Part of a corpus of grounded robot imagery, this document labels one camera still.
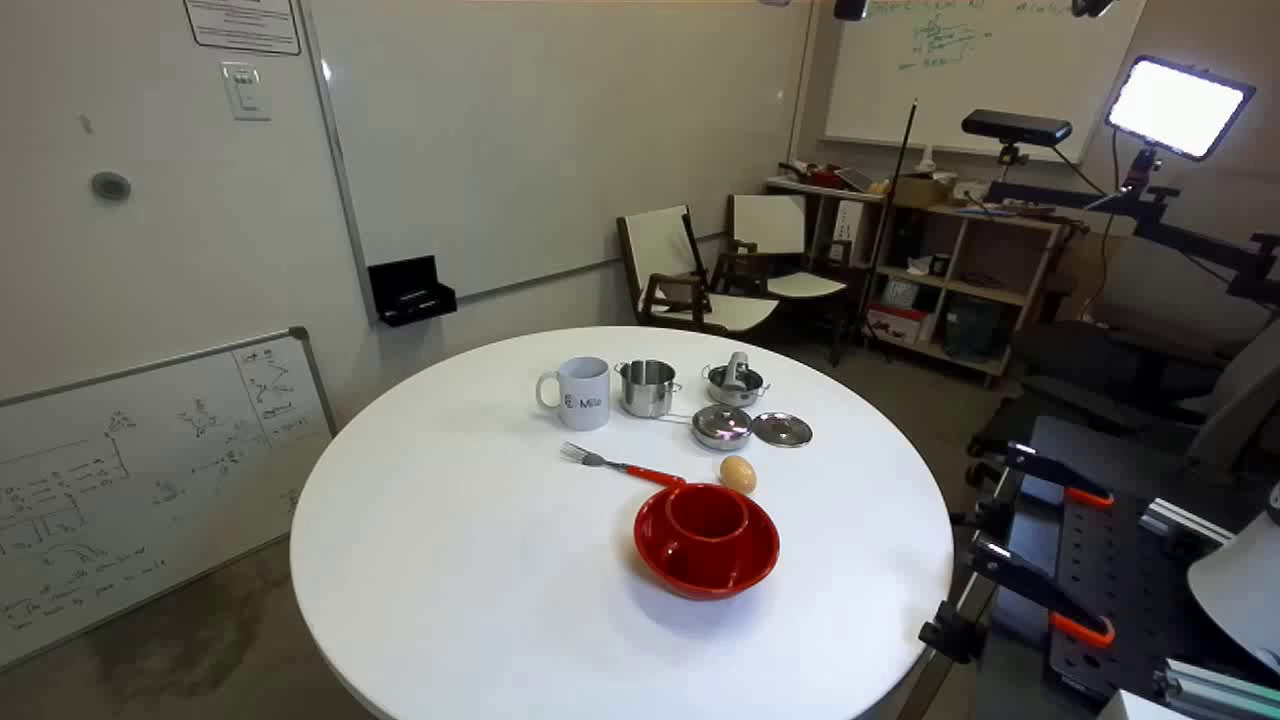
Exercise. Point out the grey office chair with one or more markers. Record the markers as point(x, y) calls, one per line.
point(1132, 384)

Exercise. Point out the white conical machine base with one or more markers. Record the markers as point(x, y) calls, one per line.
point(1245, 584)

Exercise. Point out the red plastic cup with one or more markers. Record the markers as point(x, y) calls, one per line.
point(707, 514)

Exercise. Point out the round grey wall cap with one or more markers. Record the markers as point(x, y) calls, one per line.
point(110, 187)

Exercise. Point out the black bar camera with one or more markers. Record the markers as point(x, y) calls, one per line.
point(1016, 128)

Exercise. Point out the small steel saucepan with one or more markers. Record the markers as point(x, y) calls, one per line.
point(734, 391)

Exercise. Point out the white paper wall notice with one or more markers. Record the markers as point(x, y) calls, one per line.
point(241, 24)

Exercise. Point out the thin dark stand pole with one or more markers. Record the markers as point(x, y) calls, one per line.
point(897, 214)

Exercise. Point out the wooden storage shelf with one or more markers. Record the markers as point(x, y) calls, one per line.
point(994, 252)

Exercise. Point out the aluminium extrusion bar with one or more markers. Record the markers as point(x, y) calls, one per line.
point(1213, 691)

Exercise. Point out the black perforated work table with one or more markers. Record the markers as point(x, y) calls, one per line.
point(1132, 563)

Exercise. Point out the small steel pot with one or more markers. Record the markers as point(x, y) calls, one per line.
point(648, 395)

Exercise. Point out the white wall thermostat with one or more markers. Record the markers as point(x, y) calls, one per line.
point(247, 95)

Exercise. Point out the steel pot lid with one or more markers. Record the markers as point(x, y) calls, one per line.
point(781, 428)

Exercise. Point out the red plastic bowl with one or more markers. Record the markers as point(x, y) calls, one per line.
point(681, 570)

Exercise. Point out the black box on floor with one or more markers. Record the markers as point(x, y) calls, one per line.
point(409, 292)

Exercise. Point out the bright led light panel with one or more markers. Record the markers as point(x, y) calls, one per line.
point(1176, 106)

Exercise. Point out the small whiteboard with drawings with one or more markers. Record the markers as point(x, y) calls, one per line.
point(132, 494)

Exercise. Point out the large wall whiteboard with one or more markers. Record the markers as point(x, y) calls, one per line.
point(561, 135)

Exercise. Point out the white mug with print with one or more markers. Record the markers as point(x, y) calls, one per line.
point(587, 395)

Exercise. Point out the round shallow steel dish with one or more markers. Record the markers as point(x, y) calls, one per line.
point(722, 428)

